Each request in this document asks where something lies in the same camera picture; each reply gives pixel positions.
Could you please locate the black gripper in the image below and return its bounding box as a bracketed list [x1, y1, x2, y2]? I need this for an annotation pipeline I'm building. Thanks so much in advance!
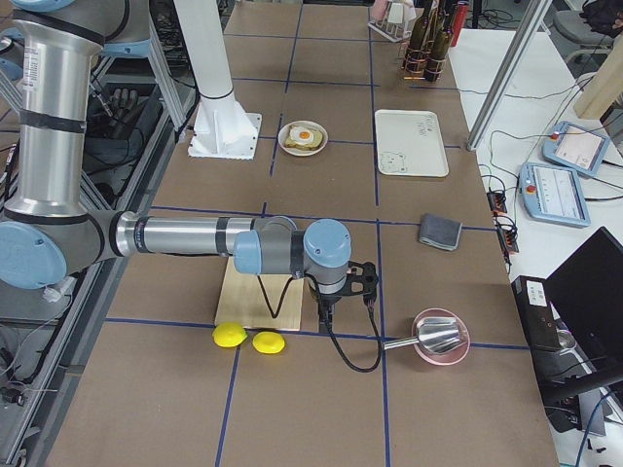
[318, 294, 337, 322]

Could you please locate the cream bear tray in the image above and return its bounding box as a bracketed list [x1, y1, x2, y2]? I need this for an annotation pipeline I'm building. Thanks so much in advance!
[375, 109, 450, 178]

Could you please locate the yellow lemon half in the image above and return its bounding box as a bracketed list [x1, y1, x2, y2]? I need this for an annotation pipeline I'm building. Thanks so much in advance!
[252, 331, 286, 355]

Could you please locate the wooden cutting board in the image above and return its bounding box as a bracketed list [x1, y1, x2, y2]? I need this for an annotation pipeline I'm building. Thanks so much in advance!
[214, 258, 305, 331]

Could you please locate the yellow lemon whole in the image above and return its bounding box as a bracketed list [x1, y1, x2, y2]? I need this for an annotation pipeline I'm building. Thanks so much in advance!
[212, 322, 248, 348]

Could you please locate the metal scoop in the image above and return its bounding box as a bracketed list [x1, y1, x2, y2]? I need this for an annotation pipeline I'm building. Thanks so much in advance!
[383, 316, 466, 355]

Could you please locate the grey folded cloth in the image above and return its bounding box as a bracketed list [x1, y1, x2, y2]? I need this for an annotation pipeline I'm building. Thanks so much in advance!
[419, 213, 462, 251]

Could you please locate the pink bowl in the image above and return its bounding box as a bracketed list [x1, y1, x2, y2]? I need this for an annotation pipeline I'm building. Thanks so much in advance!
[411, 307, 471, 366]

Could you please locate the bottom bread slice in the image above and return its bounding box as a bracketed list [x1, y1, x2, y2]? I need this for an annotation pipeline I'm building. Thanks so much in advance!
[285, 125, 323, 150]

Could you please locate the fried egg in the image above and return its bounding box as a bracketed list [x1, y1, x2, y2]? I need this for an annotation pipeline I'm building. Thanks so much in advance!
[289, 126, 314, 145]

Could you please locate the white round plate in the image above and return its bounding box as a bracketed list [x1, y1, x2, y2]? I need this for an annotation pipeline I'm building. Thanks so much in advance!
[277, 121, 328, 157]

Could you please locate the black computer box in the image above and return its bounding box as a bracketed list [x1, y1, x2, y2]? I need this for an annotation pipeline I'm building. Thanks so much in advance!
[511, 275, 561, 352]

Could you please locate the near teach pendant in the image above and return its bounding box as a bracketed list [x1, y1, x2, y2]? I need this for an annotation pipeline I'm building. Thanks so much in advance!
[519, 162, 591, 228]

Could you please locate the teach pendant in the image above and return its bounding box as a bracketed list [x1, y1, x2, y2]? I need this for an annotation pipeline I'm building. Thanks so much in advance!
[519, 162, 591, 228]
[541, 121, 610, 177]

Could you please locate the black laptop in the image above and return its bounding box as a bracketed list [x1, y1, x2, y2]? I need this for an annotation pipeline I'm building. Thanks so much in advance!
[545, 227, 622, 366]

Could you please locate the dark wine bottle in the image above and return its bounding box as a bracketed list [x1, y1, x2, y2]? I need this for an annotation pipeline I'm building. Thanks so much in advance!
[423, 1, 457, 82]
[403, 0, 433, 77]

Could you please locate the far teach pendant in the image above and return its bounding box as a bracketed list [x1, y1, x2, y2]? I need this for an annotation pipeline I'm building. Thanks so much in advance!
[541, 121, 610, 177]

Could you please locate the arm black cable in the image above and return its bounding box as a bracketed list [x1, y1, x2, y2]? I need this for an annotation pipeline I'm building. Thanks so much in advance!
[256, 271, 384, 374]

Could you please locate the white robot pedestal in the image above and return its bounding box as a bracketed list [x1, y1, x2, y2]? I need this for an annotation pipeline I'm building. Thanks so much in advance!
[174, 0, 262, 161]

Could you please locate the copper wire bottle rack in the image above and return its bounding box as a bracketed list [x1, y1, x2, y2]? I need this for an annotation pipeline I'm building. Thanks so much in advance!
[401, 47, 447, 82]

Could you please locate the white wire cup rack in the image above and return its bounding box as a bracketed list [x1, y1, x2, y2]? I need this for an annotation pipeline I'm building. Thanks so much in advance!
[368, 0, 417, 43]

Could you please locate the aluminium frame post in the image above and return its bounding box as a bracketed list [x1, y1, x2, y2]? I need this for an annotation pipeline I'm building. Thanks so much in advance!
[466, 0, 553, 151]

